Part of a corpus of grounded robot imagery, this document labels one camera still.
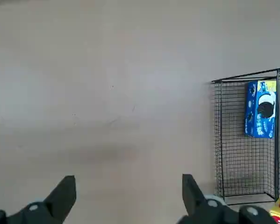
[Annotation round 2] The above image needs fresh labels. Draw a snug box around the black wire mesh shelf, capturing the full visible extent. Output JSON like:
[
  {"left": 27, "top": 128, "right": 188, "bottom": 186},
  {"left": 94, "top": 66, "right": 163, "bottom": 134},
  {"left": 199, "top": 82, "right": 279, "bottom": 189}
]
[{"left": 211, "top": 66, "right": 280, "bottom": 206}]

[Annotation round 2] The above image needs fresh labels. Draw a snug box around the blue Oreo cookie box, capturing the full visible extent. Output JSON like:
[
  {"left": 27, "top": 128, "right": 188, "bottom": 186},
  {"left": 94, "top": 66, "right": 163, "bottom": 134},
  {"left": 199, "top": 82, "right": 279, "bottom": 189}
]
[{"left": 244, "top": 80, "right": 278, "bottom": 139}]

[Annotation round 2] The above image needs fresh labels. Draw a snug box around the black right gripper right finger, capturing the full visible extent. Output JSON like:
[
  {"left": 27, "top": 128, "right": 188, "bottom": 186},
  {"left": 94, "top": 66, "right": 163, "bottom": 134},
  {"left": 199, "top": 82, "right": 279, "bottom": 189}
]
[{"left": 177, "top": 174, "right": 278, "bottom": 224}]

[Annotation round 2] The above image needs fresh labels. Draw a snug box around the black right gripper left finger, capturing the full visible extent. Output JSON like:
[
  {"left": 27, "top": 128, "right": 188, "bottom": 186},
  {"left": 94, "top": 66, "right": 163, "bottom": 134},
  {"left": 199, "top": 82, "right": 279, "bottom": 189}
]
[{"left": 0, "top": 175, "right": 77, "bottom": 224}]

